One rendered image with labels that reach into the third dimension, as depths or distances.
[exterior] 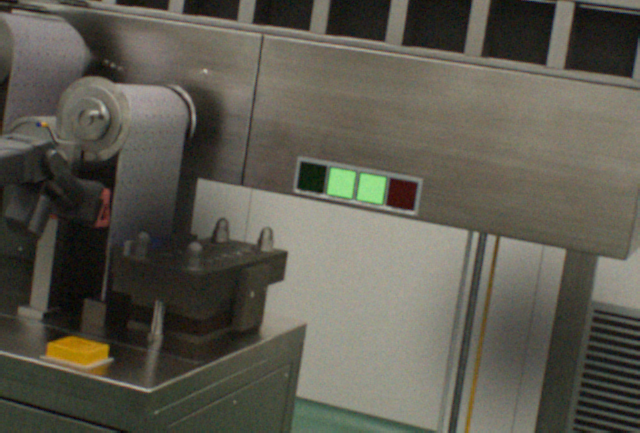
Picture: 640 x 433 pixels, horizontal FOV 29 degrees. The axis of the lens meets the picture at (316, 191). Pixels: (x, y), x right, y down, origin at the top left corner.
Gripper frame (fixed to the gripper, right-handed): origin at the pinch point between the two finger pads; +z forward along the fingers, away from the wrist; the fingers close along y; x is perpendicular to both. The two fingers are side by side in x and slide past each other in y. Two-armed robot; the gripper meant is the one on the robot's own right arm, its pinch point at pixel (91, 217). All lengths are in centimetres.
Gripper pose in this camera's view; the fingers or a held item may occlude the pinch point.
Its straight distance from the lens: 210.5
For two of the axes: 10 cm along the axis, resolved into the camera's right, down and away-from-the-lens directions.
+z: 2.4, 4.0, 8.8
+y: 9.3, 1.6, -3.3
